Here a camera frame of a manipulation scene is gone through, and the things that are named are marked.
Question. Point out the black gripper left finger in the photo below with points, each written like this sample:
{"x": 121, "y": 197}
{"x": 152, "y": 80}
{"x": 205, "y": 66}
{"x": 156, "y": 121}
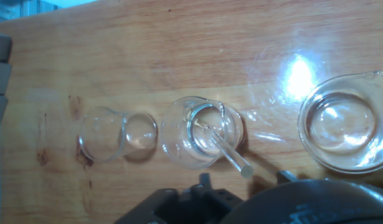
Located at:
{"x": 216, "y": 196}

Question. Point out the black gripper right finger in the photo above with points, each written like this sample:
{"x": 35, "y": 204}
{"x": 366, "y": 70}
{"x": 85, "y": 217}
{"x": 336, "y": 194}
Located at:
{"x": 285, "y": 177}

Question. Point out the clear glass stirring rod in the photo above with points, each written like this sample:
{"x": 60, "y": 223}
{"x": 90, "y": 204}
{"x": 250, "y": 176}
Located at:
{"x": 228, "y": 152}

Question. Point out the medium glass beaker with water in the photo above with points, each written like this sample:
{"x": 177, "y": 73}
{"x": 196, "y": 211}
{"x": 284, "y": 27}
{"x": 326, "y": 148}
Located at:
{"x": 178, "y": 137}

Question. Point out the large glass beaker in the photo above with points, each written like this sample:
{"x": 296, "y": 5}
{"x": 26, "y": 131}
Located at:
{"x": 343, "y": 124}

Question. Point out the small empty glass beaker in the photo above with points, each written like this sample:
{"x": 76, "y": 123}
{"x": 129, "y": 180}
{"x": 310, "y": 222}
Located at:
{"x": 104, "y": 137}

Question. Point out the glossy wooden board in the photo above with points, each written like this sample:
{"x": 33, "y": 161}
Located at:
{"x": 147, "y": 56}

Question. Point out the large white paper sheet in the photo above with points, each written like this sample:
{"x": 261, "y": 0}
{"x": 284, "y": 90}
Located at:
{"x": 69, "y": 2}

